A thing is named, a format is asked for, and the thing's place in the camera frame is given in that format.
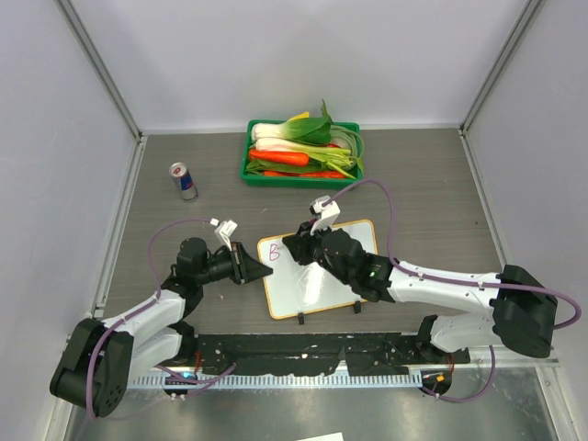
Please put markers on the green bok choy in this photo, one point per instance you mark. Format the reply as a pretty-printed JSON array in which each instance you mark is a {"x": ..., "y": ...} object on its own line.
[{"x": 310, "y": 130}]

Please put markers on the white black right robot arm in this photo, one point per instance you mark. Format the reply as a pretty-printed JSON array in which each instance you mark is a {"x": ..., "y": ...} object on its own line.
[{"x": 510, "y": 308}]

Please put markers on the red bull drink can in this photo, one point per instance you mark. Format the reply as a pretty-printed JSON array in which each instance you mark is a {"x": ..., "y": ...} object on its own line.
[{"x": 183, "y": 181}]

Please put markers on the slotted cable duct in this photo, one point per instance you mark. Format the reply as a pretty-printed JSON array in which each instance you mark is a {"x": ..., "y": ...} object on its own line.
[{"x": 340, "y": 379}]

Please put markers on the orange carrot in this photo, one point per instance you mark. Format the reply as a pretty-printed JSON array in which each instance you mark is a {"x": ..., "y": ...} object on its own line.
[{"x": 288, "y": 158}]

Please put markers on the white paper sheet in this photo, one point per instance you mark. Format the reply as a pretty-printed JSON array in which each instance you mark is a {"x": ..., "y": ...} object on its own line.
[{"x": 328, "y": 437}]

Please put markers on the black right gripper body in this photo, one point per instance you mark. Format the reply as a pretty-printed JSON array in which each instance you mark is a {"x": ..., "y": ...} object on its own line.
[{"x": 310, "y": 244}]

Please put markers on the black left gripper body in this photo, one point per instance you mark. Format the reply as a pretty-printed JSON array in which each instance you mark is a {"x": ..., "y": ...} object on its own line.
[{"x": 231, "y": 270}]

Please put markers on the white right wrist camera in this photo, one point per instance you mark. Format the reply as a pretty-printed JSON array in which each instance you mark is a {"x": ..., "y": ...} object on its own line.
[{"x": 325, "y": 212}]

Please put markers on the green plastic vegetable tray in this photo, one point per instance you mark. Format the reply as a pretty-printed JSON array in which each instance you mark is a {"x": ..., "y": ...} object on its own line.
[{"x": 255, "y": 177}]

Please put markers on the white green leek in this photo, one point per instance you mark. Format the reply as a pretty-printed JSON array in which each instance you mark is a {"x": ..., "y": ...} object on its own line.
[{"x": 326, "y": 157}]

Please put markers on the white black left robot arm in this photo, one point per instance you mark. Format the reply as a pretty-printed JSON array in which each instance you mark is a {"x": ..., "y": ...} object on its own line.
[{"x": 102, "y": 357}]

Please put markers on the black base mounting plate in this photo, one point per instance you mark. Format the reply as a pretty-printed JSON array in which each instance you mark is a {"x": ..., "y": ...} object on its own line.
[{"x": 312, "y": 355}]

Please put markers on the yellow framed whiteboard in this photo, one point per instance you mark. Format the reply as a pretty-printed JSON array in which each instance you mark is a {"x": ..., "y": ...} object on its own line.
[{"x": 292, "y": 289}]

